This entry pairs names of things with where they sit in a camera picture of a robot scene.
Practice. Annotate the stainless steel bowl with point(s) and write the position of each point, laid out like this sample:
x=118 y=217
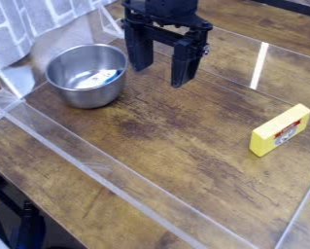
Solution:
x=88 y=74

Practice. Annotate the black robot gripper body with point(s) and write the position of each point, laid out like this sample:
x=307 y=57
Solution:
x=166 y=21

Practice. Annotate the yellow butter block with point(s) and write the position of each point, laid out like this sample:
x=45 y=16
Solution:
x=279 y=130

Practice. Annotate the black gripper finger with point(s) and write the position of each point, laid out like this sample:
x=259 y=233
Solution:
x=185 y=65
x=140 y=46

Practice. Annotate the clear acrylic front barrier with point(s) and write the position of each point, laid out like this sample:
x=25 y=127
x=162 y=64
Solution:
x=162 y=206

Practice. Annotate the grey brick pattern cloth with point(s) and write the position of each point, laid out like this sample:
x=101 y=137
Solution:
x=29 y=18

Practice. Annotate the clear acrylic left bracket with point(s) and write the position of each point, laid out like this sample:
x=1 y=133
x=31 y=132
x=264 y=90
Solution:
x=9 y=102

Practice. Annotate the black table leg frame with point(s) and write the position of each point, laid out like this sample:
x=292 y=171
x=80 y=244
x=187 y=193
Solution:
x=29 y=235

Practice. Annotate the clear acrylic triangular bracket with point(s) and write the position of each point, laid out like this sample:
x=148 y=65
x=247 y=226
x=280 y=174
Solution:
x=110 y=24

